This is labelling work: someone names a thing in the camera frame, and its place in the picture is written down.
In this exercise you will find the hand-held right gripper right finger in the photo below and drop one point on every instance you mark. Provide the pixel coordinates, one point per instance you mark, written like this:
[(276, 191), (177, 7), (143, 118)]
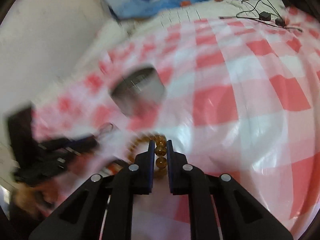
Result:
[(170, 165)]

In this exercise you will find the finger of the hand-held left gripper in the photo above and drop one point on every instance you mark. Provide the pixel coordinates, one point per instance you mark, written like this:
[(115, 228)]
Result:
[(70, 141), (55, 163)]

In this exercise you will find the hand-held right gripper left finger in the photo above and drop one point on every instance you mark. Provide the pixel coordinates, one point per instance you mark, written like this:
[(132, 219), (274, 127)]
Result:
[(150, 165)]

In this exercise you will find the round metal tin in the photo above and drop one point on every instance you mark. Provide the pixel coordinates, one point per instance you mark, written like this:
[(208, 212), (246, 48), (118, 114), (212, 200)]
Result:
[(140, 92)]

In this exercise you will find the person's left hand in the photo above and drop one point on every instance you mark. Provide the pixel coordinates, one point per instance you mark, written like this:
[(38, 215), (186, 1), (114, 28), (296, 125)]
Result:
[(30, 198)]

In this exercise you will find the red checked plastic tablecloth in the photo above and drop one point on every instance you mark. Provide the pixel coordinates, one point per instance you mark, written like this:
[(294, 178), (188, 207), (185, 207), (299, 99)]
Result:
[(250, 92)]

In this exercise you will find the cream striped bed sheet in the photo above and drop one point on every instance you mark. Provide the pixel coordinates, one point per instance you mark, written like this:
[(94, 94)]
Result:
[(212, 7)]

